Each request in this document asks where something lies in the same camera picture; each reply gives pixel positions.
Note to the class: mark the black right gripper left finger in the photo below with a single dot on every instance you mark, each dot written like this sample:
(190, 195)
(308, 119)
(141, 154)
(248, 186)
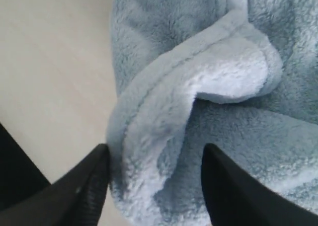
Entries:
(76, 199)

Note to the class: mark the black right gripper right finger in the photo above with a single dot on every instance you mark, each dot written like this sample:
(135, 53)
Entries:
(234, 198)

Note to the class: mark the light blue fluffy towel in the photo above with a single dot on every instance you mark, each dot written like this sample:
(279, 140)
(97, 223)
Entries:
(241, 74)

